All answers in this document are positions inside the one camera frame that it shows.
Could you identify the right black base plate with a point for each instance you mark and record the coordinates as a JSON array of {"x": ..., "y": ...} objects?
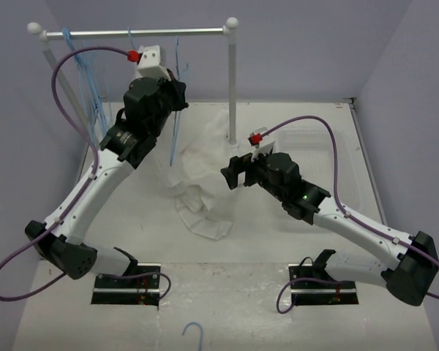
[{"x": 311, "y": 293}]

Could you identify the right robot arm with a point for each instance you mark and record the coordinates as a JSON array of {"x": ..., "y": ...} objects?
[{"x": 402, "y": 263}]

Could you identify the blue wire hanger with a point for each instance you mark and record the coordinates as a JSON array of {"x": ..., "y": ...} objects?
[{"x": 181, "y": 72}]

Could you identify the white skirt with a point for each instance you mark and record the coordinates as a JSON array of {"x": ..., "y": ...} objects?
[{"x": 203, "y": 200}]

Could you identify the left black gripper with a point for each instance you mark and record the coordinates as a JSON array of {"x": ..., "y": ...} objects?
[{"x": 178, "y": 89}]

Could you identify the bundle of blue hangers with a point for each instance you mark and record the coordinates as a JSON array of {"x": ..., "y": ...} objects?
[{"x": 91, "y": 96}]

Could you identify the clear plastic basket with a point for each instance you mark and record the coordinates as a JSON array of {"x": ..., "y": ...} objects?
[{"x": 311, "y": 148}]

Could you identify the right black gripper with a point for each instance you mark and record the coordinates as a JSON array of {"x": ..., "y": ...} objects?
[{"x": 238, "y": 164}]

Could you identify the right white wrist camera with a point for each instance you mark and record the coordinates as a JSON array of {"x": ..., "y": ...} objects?
[{"x": 262, "y": 143}]

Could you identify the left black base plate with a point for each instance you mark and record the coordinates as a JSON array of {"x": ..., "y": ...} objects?
[{"x": 144, "y": 291}]

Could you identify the blue hanger holding garment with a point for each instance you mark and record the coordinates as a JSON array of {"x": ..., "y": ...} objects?
[{"x": 129, "y": 34}]

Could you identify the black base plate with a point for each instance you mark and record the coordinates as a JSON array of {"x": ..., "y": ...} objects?
[
  {"x": 144, "y": 291},
  {"x": 311, "y": 293}
]

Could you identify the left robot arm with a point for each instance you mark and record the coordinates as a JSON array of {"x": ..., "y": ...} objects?
[{"x": 59, "y": 239}]

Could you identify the white and silver clothes rack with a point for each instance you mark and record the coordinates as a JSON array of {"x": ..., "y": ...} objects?
[{"x": 228, "y": 30}]

